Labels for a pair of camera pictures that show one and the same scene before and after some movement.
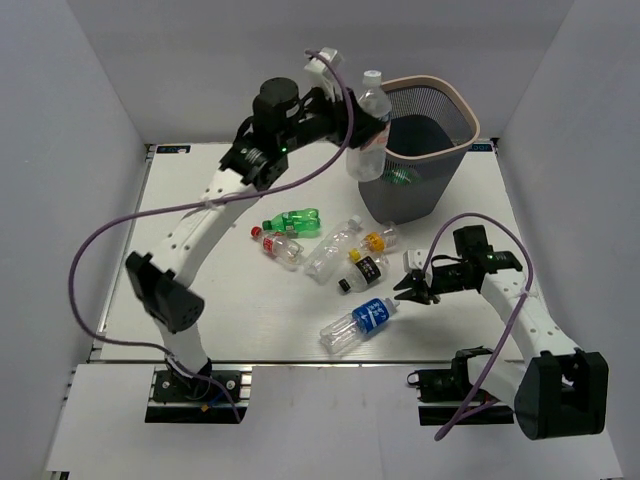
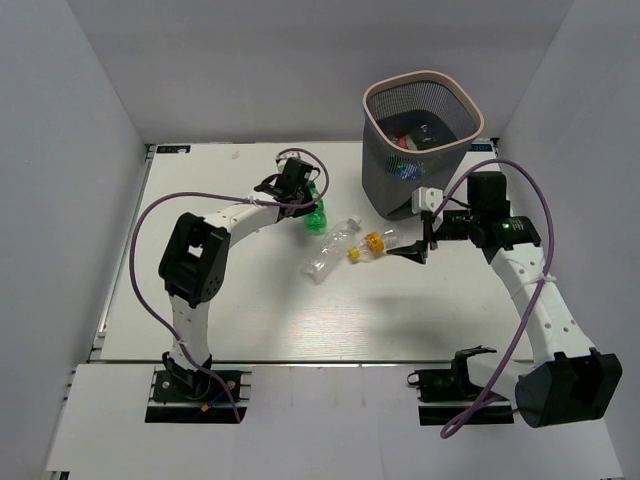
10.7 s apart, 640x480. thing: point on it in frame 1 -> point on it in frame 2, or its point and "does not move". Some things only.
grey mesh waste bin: [434, 124] does not move
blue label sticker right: [480, 147] does not move
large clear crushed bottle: [330, 253] does not move
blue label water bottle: [353, 328] -> [410, 171]
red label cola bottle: [282, 249] -> [405, 141]
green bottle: [297, 223] -> [317, 220]
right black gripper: [414, 294] -> [419, 250]
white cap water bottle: [367, 164] -> [428, 130]
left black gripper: [339, 113] -> [308, 207]
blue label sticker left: [173, 149] does not move
